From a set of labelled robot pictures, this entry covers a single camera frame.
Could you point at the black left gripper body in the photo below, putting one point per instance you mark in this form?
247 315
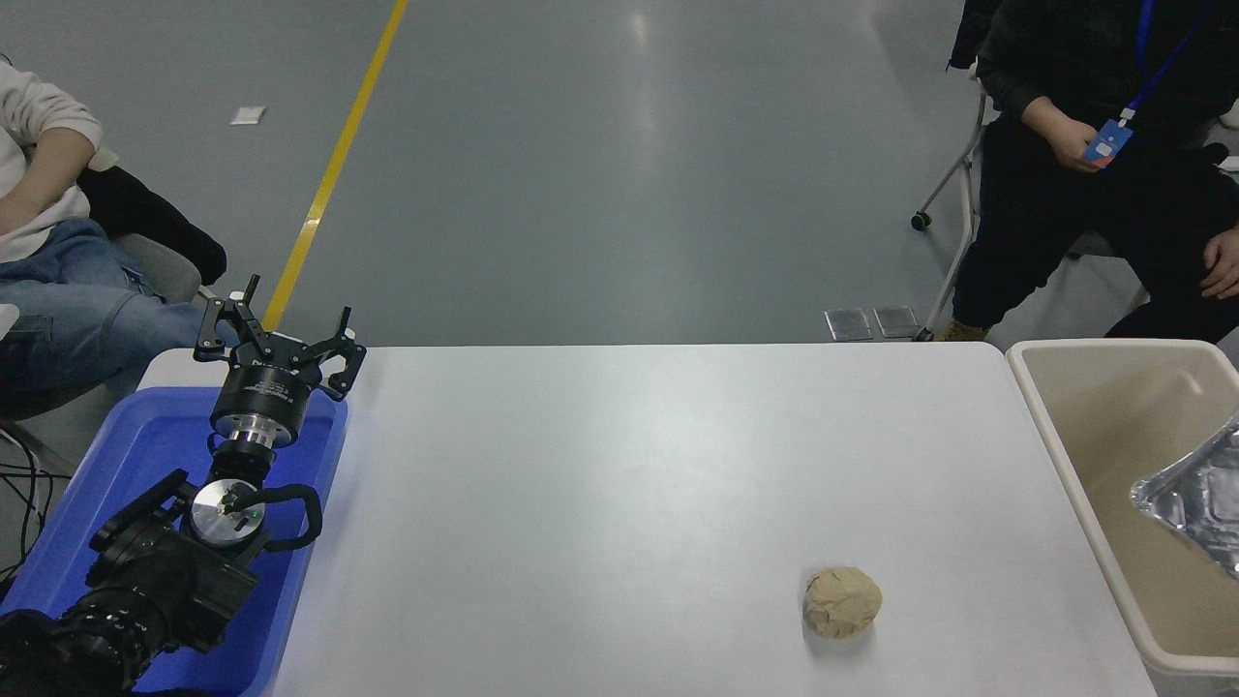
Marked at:
263 392

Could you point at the rectangular foil tray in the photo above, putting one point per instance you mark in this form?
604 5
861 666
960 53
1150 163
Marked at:
1200 494

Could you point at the person's forearm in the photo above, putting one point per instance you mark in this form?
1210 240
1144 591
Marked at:
44 179

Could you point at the metal floor plate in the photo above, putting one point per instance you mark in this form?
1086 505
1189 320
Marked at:
896 321
849 324

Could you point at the person's right hand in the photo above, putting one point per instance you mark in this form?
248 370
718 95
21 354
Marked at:
1074 140

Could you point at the person's left hand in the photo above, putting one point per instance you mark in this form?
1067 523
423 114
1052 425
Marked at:
1224 266

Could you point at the grey chair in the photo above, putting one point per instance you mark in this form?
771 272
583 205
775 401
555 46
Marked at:
165 271

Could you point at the black jacket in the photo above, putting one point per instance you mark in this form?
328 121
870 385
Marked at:
155 223
968 29

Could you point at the blue plastic tray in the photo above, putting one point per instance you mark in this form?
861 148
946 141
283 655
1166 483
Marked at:
126 455

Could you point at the person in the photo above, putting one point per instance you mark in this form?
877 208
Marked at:
68 310
1065 223

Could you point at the white paper scrap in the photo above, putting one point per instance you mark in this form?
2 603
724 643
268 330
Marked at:
247 114

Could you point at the crumpled tan paper ball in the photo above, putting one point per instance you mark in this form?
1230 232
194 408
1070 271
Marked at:
842 602

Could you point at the white wheeled chair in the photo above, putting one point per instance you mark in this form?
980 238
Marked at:
968 174

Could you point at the large pale bin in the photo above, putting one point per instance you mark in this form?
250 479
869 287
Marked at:
1094 436

